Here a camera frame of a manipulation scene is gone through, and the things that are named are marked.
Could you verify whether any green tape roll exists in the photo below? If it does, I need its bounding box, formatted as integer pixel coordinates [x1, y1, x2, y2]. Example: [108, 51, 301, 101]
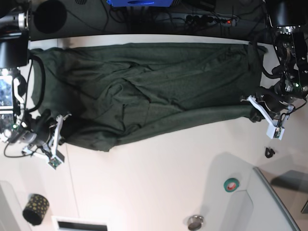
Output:
[223, 178, 240, 193]

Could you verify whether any dark green t-shirt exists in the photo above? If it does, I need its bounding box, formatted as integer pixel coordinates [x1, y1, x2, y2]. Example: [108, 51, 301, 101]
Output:
[32, 43, 265, 152]

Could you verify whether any blue box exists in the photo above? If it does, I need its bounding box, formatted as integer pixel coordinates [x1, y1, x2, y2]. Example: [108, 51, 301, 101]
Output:
[106, 0, 173, 7]

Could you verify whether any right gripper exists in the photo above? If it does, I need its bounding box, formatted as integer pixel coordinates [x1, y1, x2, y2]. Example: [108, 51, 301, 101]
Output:
[14, 109, 56, 146]

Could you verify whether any round metal tin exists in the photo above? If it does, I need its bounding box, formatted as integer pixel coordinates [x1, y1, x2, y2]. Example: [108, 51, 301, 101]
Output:
[187, 215, 204, 231]

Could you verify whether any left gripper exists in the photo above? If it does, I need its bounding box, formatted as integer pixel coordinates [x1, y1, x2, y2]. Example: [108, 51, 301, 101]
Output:
[249, 85, 295, 122]

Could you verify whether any black round stand base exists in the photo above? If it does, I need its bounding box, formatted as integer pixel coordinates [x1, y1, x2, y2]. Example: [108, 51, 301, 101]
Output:
[33, 0, 67, 34]

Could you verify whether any white slotted tray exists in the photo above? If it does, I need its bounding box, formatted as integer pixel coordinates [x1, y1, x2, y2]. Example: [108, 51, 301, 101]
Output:
[51, 216, 111, 231]

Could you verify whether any black gold dotted cup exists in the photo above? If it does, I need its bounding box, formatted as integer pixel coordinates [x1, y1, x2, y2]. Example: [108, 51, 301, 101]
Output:
[22, 194, 50, 226]

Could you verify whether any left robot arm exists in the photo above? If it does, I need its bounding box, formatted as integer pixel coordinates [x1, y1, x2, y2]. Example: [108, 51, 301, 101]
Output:
[252, 0, 308, 122]

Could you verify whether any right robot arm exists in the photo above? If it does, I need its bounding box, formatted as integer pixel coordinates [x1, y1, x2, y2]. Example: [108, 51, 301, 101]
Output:
[0, 0, 67, 147]

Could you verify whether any white power strip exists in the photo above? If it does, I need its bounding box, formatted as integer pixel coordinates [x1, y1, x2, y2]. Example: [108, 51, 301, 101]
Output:
[169, 14, 239, 27]

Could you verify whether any small black clip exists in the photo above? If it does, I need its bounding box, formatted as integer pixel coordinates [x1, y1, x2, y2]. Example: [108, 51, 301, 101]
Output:
[265, 147, 276, 158]

